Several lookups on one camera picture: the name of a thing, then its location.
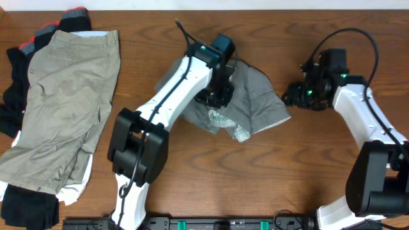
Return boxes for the grey shorts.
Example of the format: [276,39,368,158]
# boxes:
[154,57,292,143]

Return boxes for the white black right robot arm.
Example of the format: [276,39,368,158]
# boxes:
[282,63,408,229]

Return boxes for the khaki shorts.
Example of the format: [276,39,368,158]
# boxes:
[0,29,121,196]

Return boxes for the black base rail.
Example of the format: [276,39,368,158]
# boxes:
[62,216,316,230]

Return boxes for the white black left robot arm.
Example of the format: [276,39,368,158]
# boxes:
[107,40,236,229]

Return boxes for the white garment under pile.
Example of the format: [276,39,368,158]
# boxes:
[0,30,109,206]

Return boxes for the black garment with red trim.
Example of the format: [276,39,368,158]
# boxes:
[1,6,91,138]

